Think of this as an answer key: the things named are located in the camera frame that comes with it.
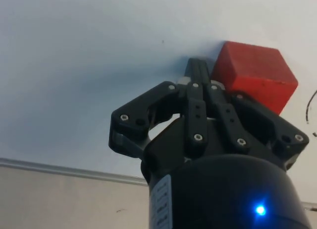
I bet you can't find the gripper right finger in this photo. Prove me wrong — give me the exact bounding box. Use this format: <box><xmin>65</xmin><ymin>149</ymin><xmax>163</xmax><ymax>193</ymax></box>
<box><xmin>200</xmin><ymin>61</ymin><xmax>310</xmax><ymax>171</ymax></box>

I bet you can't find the whiteboard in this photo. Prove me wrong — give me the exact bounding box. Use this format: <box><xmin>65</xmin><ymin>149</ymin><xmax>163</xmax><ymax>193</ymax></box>
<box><xmin>0</xmin><ymin>0</ymin><xmax>317</xmax><ymax>211</ymax></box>

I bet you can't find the red cube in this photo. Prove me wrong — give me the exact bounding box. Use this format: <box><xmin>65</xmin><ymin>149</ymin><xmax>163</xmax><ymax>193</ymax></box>
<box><xmin>210</xmin><ymin>41</ymin><xmax>299</xmax><ymax>115</ymax></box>

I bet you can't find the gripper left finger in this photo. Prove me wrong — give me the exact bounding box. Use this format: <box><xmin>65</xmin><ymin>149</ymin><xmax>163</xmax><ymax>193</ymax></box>
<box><xmin>108</xmin><ymin>57</ymin><xmax>209</xmax><ymax>158</ymax></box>

